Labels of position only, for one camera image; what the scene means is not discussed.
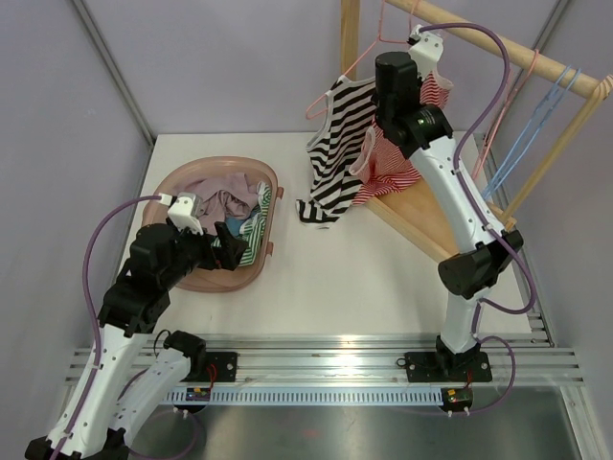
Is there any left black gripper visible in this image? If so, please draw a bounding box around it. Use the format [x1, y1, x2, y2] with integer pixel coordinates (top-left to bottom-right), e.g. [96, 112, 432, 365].
[160, 218, 248, 288]

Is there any teal tank top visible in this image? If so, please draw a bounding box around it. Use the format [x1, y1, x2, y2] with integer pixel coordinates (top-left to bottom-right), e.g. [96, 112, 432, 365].
[225, 217, 251, 238]

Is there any green striped tank top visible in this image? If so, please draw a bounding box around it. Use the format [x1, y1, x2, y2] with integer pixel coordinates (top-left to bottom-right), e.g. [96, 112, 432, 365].
[220, 181, 272, 267]

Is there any mauve tank top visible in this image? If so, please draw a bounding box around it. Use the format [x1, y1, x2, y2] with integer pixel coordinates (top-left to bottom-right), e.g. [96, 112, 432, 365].
[185, 172, 259, 235]

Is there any red striped tank top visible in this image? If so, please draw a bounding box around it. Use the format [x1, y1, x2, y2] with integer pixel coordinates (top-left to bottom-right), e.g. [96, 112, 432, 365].
[349, 70, 454, 206]

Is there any blue hanger of green top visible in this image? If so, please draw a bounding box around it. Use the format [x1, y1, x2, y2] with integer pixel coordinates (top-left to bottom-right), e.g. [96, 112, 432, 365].
[486, 67, 584, 202]

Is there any pink hanger of red top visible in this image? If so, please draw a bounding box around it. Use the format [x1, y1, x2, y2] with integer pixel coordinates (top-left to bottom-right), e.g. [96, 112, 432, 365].
[408, 0, 449, 40]

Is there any pink hanger of mauve top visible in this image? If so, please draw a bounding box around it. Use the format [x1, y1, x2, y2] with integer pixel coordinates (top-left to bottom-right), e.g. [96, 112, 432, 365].
[471, 49, 540, 179]

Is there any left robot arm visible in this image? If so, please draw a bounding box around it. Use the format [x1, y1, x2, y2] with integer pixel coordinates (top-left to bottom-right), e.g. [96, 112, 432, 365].
[25, 221, 248, 459]

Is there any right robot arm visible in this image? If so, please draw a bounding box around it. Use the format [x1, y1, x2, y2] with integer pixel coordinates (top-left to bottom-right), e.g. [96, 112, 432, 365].
[373, 52, 523, 383]

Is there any black white striped tank top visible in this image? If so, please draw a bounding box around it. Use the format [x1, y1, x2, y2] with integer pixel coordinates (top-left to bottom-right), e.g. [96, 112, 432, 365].
[296, 76, 375, 228]

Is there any pink hanger of black top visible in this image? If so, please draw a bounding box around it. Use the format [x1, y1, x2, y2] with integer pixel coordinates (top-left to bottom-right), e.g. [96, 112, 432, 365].
[305, 1, 414, 121]

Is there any pink plastic basin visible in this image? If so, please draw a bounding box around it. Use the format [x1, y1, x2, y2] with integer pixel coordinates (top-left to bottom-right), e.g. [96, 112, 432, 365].
[155, 156, 284, 293]

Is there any wooden clothes rack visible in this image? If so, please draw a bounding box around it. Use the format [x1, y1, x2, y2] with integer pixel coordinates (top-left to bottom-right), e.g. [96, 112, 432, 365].
[340, 1, 612, 262]

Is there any aluminium rail frame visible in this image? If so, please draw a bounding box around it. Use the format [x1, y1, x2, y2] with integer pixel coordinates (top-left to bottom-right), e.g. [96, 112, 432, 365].
[64, 267, 585, 384]

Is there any white slotted cable duct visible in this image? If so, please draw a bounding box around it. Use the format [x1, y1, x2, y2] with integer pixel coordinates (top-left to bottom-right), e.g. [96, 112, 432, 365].
[161, 386, 443, 406]

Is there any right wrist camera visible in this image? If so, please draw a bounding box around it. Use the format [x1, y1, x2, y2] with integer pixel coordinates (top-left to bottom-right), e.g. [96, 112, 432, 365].
[408, 25, 443, 80]

